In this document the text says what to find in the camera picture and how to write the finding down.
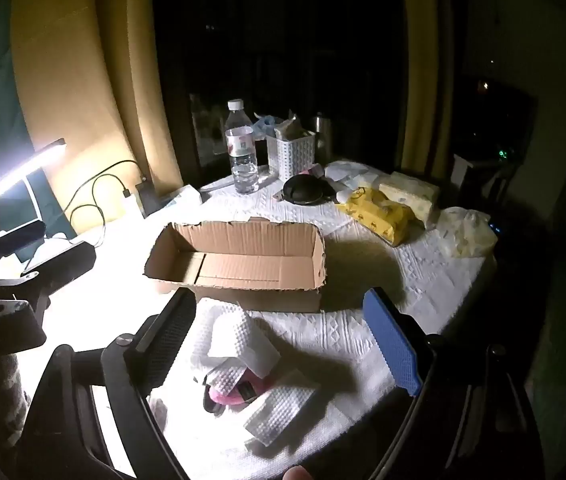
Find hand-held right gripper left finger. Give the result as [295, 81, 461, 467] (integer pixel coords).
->
[27, 289, 199, 480]

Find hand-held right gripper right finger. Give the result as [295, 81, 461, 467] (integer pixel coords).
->
[362, 287, 545, 480]

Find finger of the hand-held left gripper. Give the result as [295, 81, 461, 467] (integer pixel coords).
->
[0, 221, 46, 263]
[22, 241, 98, 287]

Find white waffle towel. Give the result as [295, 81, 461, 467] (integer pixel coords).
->
[242, 373, 322, 447]
[189, 304, 283, 387]

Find pink plush item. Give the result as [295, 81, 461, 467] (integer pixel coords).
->
[202, 367, 265, 415]

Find cardboard box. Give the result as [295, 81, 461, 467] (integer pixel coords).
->
[143, 217, 327, 314]

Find white embossed tablecloth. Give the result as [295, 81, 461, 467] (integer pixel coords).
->
[13, 160, 499, 480]

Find lit desk lamp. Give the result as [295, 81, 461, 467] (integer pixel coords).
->
[0, 138, 67, 204]

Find white power bank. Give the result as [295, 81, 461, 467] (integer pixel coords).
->
[122, 194, 145, 219]

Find grey charger adapter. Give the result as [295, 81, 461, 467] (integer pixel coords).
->
[135, 179, 163, 216]

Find yellow tissue pack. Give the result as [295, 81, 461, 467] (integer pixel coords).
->
[337, 185, 417, 247]

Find crumpled clear plastic bag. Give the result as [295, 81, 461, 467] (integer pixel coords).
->
[434, 206, 497, 259]

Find small white box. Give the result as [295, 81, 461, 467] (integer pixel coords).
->
[162, 184, 205, 211]

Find pale tissue pack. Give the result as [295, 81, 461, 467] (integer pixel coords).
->
[378, 171, 440, 230]

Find black round pouch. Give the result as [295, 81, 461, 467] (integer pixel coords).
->
[282, 174, 338, 206]

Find white flat packets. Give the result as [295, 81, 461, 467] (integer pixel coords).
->
[324, 160, 381, 192]

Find yellow curtain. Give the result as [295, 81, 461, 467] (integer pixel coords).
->
[397, 0, 456, 173]
[9, 0, 185, 198]

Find clear plastic water bottle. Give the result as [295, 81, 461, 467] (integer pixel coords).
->
[224, 99, 259, 195]

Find white woven plastic basket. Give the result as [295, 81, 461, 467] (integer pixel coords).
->
[266, 130, 317, 182]

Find metal thermos flask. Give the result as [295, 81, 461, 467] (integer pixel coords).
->
[312, 112, 334, 166]

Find blue plastic bag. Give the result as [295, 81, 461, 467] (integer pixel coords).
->
[254, 115, 285, 139]

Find packets in basket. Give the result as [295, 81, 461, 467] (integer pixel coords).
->
[274, 111, 310, 140]

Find black charging cable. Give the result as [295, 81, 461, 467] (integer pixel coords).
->
[68, 160, 145, 237]

